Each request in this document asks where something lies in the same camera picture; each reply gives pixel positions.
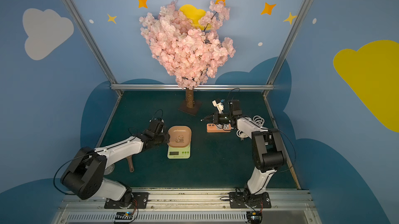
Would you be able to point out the right side aluminium table rail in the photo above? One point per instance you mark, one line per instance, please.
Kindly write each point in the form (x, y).
(280, 138)

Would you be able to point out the brown slotted spatula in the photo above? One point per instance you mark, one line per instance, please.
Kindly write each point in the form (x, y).
(130, 164)

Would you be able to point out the pink square panda bowl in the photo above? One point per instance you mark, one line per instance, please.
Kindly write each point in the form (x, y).
(180, 136)

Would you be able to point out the green electronic kitchen scale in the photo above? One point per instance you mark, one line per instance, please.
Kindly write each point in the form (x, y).
(179, 152)

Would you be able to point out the aluminium table rail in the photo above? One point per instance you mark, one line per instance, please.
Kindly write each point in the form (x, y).
(280, 138)
(92, 117)

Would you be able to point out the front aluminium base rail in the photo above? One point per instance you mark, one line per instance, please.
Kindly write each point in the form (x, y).
(192, 206)

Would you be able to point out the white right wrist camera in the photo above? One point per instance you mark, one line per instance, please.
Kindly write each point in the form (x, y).
(218, 103)

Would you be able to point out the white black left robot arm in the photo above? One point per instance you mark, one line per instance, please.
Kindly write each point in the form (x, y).
(85, 174)

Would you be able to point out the pink blossom artificial tree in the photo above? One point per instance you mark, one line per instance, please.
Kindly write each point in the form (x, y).
(191, 52)

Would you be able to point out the right aluminium corner post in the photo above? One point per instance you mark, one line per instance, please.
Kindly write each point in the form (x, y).
(301, 15)

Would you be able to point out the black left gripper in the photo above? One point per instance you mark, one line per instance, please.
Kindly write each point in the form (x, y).
(162, 136)

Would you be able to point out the left side aluminium table rail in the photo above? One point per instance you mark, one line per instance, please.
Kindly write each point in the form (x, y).
(92, 117)

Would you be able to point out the left aluminium corner post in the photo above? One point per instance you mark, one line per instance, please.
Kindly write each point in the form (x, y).
(83, 28)

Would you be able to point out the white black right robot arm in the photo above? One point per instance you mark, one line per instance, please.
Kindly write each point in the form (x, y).
(267, 154)

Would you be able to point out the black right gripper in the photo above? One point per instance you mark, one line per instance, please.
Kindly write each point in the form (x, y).
(215, 117)

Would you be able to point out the aluminium corner post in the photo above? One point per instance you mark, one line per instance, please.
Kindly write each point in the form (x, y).
(83, 28)
(301, 15)

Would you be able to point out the pink white power strip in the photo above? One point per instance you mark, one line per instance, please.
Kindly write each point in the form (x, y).
(215, 128)

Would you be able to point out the dark metal tree base plate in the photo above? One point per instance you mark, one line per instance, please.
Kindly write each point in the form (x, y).
(192, 111)

